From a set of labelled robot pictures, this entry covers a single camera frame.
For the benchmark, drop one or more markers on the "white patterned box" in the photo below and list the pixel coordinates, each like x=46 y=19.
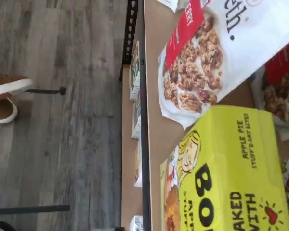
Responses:
x=137 y=223

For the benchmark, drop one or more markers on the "red label granola bag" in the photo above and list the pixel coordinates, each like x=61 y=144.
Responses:
x=279 y=96
x=231 y=60

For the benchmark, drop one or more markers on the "black horizontal shelf beam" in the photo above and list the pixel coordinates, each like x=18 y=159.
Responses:
x=145 y=168

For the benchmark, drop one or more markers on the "yellow oat bites box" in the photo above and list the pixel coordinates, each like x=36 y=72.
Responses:
x=231 y=168

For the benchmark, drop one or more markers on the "black and white machine base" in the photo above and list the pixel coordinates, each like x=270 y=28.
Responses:
x=0 y=227

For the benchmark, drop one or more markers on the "black metal bar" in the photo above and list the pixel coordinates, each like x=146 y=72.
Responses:
x=29 y=209

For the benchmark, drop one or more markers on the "black perforated rack post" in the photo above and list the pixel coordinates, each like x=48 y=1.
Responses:
x=130 y=29

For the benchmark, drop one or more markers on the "brown shoe white sole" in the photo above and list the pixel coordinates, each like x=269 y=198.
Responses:
x=9 y=84
x=2 y=111

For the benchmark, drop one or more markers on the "black metal leg with foot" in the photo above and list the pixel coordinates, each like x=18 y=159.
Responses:
x=45 y=91

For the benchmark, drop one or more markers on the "wooden shelf board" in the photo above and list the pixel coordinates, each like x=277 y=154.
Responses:
x=157 y=144
x=127 y=168

